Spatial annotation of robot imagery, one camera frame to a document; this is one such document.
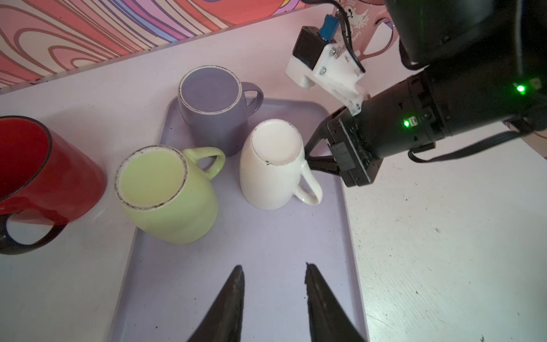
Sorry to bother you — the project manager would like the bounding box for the pink patterned mug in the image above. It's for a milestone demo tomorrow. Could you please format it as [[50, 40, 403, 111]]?
[[338, 0, 399, 61]]

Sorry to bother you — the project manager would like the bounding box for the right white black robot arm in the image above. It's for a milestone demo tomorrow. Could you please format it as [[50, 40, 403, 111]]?
[[305, 1, 546, 187]]

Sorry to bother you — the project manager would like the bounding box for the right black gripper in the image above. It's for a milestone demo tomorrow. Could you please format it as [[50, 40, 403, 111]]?
[[304, 75, 444, 188]]

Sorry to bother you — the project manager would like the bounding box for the red mug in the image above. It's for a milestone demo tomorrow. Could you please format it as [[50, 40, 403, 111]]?
[[1, 115, 108, 255]]

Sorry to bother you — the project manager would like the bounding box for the purple mug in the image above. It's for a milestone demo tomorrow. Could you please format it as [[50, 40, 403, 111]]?
[[177, 65, 264, 157]]

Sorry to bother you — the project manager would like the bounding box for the light green mug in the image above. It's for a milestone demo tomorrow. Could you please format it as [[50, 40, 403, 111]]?
[[114, 145, 226, 245]]

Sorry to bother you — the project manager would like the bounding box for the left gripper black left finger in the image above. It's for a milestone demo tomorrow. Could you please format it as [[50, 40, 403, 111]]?
[[187, 265, 245, 342]]

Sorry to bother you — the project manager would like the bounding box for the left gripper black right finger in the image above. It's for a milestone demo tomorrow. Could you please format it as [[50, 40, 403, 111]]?
[[305, 264, 367, 342]]

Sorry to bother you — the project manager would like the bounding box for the white mug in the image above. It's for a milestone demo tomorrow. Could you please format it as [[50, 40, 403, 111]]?
[[239, 119, 323, 210]]

